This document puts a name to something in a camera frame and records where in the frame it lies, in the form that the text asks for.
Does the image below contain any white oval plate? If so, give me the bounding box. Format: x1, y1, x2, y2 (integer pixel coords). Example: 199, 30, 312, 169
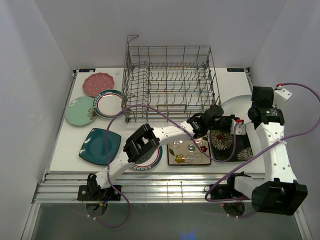
221, 94, 252, 124

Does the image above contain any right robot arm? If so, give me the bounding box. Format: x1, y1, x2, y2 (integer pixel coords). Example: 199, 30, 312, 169
225, 86, 308, 216

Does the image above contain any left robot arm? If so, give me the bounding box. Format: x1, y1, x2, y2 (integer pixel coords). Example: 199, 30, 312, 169
77, 105, 241, 201

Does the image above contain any black floral square plate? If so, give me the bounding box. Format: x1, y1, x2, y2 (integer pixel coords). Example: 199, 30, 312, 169
209, 130, 253, 162

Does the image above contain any right corner logo sticker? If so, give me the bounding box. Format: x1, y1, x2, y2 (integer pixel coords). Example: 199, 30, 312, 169
226, 67, 245, 73

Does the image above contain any corner logo sticker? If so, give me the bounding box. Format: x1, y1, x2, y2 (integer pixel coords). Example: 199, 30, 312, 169
78, 68, 96, 73
226, 67, 245, 73

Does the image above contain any beige floral square plate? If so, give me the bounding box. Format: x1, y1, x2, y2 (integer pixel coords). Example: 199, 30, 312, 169
167, 136, 212, 167

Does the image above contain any striped rim plate front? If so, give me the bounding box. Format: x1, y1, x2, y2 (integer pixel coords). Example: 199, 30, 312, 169
129, 146, 163, 172

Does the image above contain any striped rim plate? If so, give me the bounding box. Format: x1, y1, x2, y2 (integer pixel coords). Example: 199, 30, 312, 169
129, 146, 163, 172
93, 89, 123, 118

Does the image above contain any striped rim plate rear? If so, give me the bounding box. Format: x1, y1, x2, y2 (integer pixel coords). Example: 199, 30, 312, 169
93, 89, 123, 118

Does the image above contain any teal square plate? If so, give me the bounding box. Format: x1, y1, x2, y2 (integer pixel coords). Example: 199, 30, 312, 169
78, 128, 122, 166

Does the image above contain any pink dotted plate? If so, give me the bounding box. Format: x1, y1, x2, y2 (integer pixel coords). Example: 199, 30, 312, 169
82, 72, 115, 98

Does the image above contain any mint green plate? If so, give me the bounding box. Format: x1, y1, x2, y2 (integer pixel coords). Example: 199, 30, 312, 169
64, 96, 98, 127

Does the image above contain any left corner logo sticker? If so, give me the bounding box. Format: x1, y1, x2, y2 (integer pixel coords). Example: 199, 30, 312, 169
78, 68, 96, 73

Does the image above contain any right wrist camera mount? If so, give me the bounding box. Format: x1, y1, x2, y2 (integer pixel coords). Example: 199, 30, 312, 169
273, 84, 293, 106

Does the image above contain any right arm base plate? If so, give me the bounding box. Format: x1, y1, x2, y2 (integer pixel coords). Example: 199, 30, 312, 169
206, 184, 235, 201

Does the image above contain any grey wire dish rack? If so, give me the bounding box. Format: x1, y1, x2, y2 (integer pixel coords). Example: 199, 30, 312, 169
121, 34, 222, 123

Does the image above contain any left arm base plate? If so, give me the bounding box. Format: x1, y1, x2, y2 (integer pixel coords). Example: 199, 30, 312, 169
76, 185, 121, 202

